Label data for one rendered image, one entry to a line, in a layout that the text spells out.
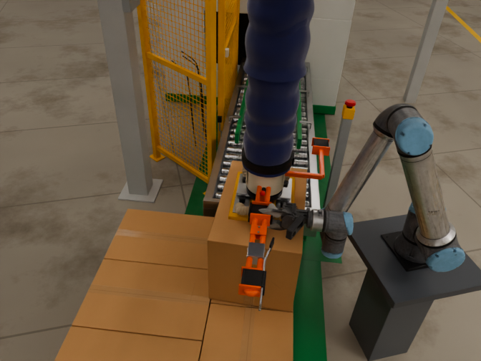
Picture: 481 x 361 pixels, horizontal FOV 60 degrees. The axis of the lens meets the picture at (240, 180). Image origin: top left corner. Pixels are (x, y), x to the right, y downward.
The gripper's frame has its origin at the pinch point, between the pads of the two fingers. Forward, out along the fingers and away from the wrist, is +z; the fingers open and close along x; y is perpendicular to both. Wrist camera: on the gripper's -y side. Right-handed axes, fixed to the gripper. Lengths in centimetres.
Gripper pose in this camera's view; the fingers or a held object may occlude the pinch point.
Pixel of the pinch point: (260, 218)
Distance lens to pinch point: 168.7
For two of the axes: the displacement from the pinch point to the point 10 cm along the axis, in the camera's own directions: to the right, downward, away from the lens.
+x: 0.4, -7.9, -6.1
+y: 1.0, -6.0, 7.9
